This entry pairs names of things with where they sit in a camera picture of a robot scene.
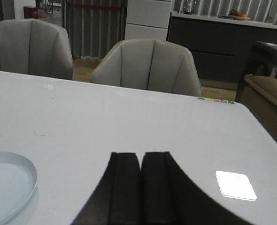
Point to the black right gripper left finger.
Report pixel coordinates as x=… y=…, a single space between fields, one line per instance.
x=117 y=198

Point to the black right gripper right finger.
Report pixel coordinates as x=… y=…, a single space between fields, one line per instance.
x=170 y=197

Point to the light blue round plate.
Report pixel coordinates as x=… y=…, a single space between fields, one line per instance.
x=18 y=181

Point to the right beige upholstered chair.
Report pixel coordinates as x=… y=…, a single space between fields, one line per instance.
x=149 y=64

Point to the beige upholstered chair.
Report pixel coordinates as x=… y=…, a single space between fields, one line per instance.
x=35 y=47
x=149 y=64

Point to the dark grey sideboard counter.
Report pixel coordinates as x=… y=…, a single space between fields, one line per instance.
x=220 y=47

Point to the dark side table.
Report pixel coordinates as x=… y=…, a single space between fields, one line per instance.
x=262 y=61

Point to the left beige upholstered chair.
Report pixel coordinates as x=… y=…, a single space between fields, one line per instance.
x=35 y=47

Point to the white drawer cabinet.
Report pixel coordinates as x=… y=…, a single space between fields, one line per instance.
x=147 y=19

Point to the fruit bowl on counter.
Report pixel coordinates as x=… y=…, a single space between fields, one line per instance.
x=236 y=15

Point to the red bin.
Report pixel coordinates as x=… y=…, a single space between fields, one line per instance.
x=30 y=12

